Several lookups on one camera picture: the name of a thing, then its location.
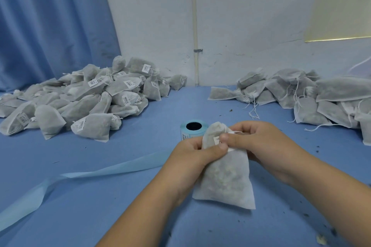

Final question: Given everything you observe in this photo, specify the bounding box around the person's left hand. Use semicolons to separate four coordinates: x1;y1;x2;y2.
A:
159;137;229;205

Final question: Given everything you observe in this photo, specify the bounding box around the person's right hand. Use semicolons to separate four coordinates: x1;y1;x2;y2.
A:
220;121;312;187

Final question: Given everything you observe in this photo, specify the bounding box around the blue label roll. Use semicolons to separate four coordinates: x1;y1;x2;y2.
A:
0;119;208;233

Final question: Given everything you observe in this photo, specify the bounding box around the white sachet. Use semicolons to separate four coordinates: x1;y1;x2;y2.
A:
192;121;257;210

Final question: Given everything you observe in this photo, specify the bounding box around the white peeled label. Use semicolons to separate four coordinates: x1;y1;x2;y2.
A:
213;133;235;153

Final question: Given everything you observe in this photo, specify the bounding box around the pile of unlabelled herb bags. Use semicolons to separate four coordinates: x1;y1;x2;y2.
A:
208;68;371;146

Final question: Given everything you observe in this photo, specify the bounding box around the pile of labelled herb bags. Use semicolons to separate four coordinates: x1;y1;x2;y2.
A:
0;55;188;143

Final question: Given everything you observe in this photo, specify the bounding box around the person's left forearm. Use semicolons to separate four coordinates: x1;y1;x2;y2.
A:
95;186;183;247

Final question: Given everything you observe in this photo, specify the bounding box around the person's right forearm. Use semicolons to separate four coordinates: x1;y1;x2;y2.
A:
290;157;371;247

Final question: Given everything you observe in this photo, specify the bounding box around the blue curtain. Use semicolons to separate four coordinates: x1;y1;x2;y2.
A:
0;0;122;92

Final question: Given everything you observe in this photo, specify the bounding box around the white wall pipe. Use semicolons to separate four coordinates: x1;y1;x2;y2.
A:
192;0;200;86

